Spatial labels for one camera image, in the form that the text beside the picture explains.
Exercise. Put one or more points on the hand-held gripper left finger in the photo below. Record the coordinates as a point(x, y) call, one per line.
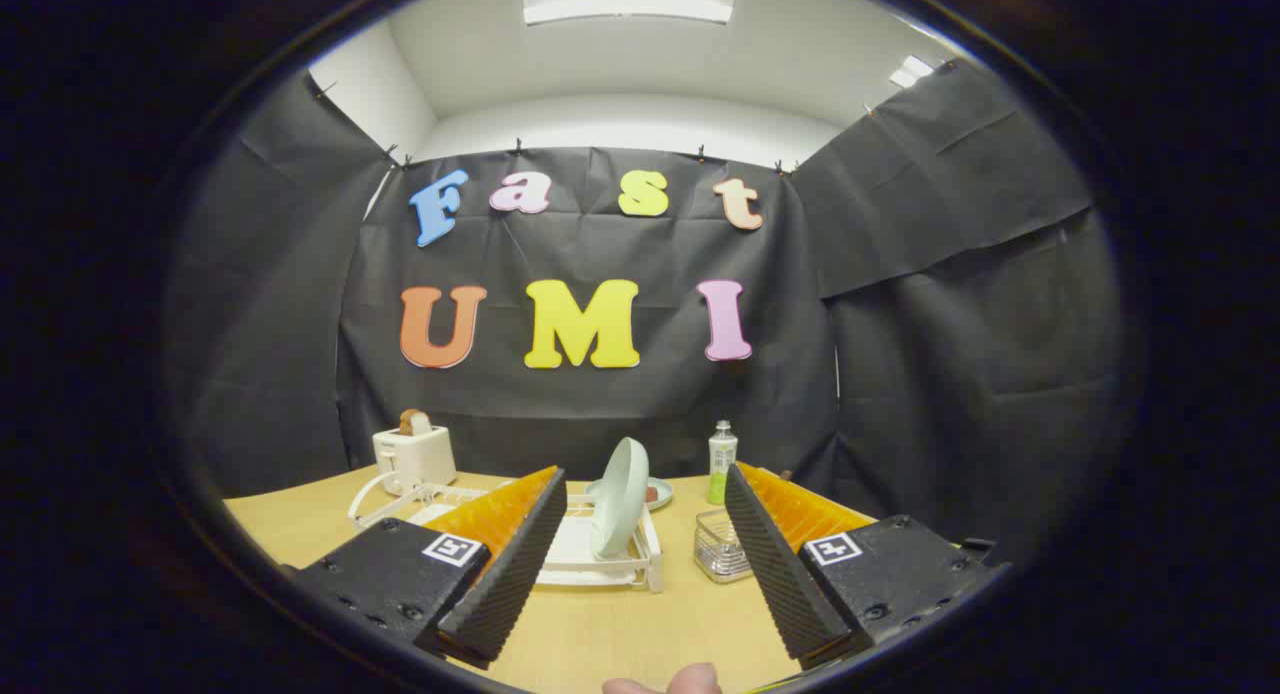
point(515, 574)

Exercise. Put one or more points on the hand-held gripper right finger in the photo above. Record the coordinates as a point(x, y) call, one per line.
point(780, 574)

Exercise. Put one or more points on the pale green plate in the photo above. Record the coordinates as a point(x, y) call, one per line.
point(618, 499)
point(665, 492)

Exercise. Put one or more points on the green tea bottle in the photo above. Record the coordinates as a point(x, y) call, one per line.
point(722, 464)

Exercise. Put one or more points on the white toaster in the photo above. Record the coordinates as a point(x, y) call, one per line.
point(415, 459)

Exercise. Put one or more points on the bread slice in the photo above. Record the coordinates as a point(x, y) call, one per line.
point(413, 422)

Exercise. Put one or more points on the black backdrop cloth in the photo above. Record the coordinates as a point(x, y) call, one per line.
point(900, 374)

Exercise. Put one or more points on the small ceiling light panel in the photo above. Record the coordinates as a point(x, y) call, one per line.
point(910, 72)

